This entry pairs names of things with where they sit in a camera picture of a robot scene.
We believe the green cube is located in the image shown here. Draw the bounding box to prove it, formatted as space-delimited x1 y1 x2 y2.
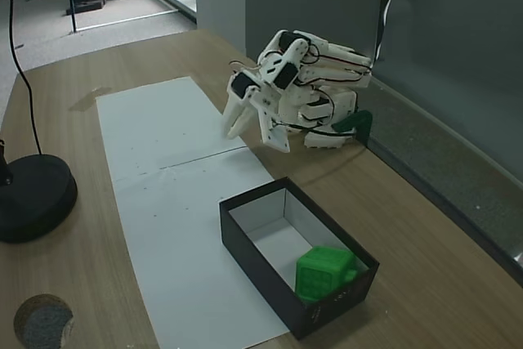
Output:
294 244 358 305

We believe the dark brown cardboard box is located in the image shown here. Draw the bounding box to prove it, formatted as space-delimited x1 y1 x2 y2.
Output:
218 176 381 341

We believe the white paper sheet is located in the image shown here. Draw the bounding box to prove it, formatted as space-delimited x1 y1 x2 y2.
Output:
106 146 292 349
95 76 248 171

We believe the green table clamp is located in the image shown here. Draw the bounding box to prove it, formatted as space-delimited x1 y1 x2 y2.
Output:
331 110 374 146

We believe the black round lamp base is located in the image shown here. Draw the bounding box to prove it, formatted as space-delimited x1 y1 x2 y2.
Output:
0 140 78 244

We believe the white gripper camera mount plate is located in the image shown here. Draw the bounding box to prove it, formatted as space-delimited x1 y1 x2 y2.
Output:
256 108 293 154

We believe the black camera cable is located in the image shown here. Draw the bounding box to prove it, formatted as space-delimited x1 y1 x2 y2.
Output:
271 119 379 154

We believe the black hanging wall cable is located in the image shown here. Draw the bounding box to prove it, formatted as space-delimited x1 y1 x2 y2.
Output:
373 0 396 62

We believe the black lamp power cable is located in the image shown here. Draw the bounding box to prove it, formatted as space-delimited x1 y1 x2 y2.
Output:
0 0 44 157

